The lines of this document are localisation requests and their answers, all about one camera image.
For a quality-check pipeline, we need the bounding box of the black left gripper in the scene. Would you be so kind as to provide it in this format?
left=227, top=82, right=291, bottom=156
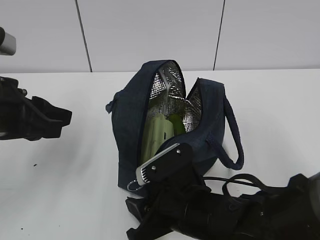
left=0, top=76, right=72, bottom=142

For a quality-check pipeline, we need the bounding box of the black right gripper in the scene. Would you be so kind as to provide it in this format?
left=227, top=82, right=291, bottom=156
left=125, top=172, right=209, bottom=240

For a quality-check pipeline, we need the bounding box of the green lid glass food container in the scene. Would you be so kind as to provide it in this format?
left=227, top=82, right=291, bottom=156
left=139, top=113, right=174, bottom=165

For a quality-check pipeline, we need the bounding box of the dark green cucumber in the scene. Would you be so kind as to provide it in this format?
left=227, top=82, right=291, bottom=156
left=168, top=113, right=186, bottom=136

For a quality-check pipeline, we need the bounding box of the dark navy fabric lunch bag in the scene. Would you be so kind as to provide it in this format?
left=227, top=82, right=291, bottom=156
left=105, top=59, right=244, bottom=197

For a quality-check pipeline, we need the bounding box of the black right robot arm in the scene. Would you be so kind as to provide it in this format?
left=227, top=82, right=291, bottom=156
left=125, top=172, right=320, bottom=240

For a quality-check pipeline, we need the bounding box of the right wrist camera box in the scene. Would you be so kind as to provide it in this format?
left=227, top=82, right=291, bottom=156
left=135, top=143, right=194, bottom=186

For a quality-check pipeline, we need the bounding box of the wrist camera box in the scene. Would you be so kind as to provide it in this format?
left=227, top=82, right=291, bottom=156
left=0, top=27, right=17, bottom=56
left=135, top=143, right=194, bottom=186

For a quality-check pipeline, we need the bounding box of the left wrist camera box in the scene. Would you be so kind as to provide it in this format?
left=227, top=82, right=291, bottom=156
left=0, top=27, right=17, bottom=56

